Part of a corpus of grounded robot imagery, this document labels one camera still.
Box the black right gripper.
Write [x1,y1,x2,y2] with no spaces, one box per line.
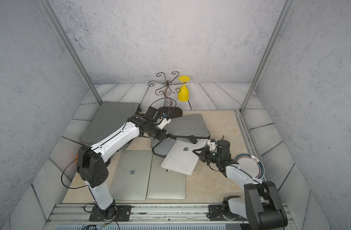
[193,146,222,165]

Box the grey laptop sleeve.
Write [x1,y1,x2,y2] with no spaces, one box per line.
[151,114,211,158]
[81,101,140,146]

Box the silver apple laptop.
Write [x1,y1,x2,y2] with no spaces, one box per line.
[109,150,152,201]
[161,139,207,175]
[147,155,186,200]

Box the grey laptop bag with strap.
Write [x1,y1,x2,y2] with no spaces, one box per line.
[102,103,140,166]

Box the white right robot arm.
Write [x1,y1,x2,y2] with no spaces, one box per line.
[193,140,288,230]

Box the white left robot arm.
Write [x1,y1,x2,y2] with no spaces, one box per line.
[77,114,171,211]

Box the patterned plate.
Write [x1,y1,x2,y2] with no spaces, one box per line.
[235,153,265,179]

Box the yellow plastic goblet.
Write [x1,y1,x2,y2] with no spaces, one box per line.
[178,75,190,102]

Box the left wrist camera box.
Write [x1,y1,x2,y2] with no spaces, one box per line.
[144,106,171,130]

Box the brown wire cup stand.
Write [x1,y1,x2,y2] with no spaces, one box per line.
[147,71,183,118]

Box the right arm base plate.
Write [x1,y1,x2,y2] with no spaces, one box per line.
[207,205,245,221]

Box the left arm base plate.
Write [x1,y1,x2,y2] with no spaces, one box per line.
[89,205,132,222]

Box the aluminium front rail frame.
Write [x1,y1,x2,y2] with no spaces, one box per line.
[43,183,297,230]

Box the left aluminium corner post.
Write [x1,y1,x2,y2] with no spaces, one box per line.
[38,0,103,106]

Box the aluminium corner post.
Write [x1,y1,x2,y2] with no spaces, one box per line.
[240,0,294,114]
[38,0,103,106]

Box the right aluminium corner post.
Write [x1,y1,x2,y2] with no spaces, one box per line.
[240,0,294,114]

